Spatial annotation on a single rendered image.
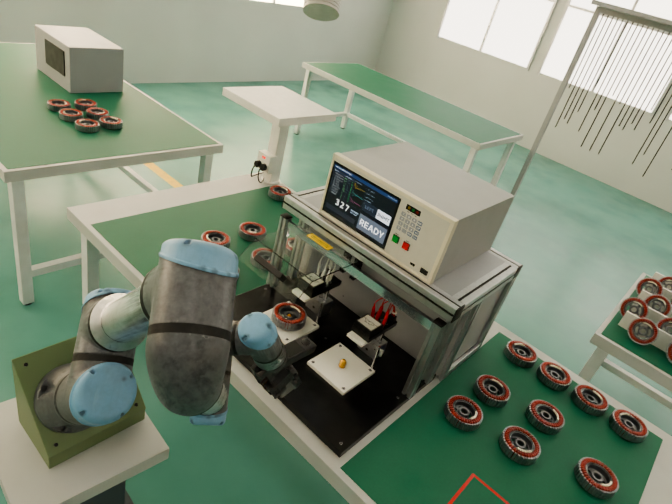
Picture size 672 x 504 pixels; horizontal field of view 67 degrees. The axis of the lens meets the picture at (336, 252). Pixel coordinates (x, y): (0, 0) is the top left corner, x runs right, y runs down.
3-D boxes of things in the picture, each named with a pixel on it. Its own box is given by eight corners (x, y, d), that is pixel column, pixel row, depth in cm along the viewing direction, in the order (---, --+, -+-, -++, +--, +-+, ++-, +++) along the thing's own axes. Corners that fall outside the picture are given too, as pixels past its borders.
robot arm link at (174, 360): (219, 421, 64) (236, 426, 110) (228, 335, 68) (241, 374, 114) (123, 418, 63) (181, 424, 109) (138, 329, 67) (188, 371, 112)
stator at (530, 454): (495, 428, 151) (500, 420, 150) (531, 437, 152) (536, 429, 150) (501, 460, 142) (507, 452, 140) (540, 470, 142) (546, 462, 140)
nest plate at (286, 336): (286, 346, 157) (286, 343, 156) (254, 318, 164) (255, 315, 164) (318, 328, 168) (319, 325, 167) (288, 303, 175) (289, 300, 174)
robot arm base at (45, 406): (51, 447, 109) (65, 449, 102) (21, 383, 107) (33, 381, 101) (117, 409, 119) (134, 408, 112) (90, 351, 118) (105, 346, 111)
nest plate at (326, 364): (342, 395, 145) (343, 392, 145) (306, 364, 153) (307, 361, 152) (374, 373, 156) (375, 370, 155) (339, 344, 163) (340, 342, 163)
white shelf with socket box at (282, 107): (261, 218, 225) (279, 119, 202) (211, 182, 243) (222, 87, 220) (315, 203, 250) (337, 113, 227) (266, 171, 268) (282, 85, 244)
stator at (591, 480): (565, 467, 145) (571, 459, 143) (592, 460, 150) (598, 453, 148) (593, 504, 137) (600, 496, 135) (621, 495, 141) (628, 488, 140)
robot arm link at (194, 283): (63, 363, 105) (164, 328, 65) (78, 293, 110) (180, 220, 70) (123, 369, 112) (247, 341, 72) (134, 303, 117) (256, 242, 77)
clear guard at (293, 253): (293, 304, 137) (297, 287, 134) (237, 259, 148) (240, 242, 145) (367, 270, 160) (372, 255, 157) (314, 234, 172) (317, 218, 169)
